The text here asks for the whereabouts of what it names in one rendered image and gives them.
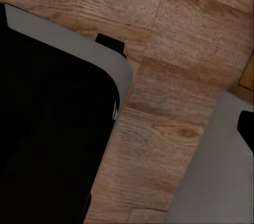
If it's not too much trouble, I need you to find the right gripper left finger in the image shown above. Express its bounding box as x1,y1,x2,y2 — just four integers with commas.
0,111,28,174

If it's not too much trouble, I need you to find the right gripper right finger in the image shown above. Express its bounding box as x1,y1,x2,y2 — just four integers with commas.
237,110,254,153

